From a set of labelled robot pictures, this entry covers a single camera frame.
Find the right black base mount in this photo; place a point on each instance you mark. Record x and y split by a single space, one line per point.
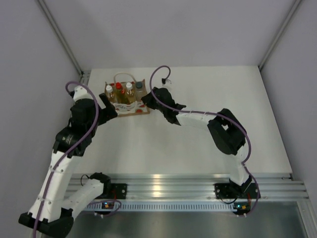
224 193

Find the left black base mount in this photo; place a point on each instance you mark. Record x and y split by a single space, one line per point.
118 191

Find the burlap watermelon canvas bag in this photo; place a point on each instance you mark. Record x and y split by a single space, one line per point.
136 108

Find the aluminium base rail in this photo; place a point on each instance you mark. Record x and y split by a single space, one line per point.
279 187

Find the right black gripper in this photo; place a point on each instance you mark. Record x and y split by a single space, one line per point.
148 100

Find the white slotted cable duct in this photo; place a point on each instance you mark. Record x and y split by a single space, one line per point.
128 206

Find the grey cap clear jar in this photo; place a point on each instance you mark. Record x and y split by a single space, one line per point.
139 89

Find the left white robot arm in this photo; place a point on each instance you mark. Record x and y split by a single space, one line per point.
53 214

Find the aluminium frame post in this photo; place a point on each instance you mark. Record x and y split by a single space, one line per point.
280 32
59 35

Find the right aluminium frame post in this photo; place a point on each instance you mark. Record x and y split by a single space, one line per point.
280 32

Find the left aluminium frame post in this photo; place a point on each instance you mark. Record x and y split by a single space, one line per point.
59 35

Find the red cap yellow bottle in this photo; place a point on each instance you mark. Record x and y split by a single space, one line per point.
120 93

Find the white cap amber bottle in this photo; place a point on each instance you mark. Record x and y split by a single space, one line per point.
110 94
130 94

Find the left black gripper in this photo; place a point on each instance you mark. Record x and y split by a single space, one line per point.
109 112

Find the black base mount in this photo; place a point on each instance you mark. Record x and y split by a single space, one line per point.
118 191
224 193

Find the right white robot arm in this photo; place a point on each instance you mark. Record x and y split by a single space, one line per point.
229 136

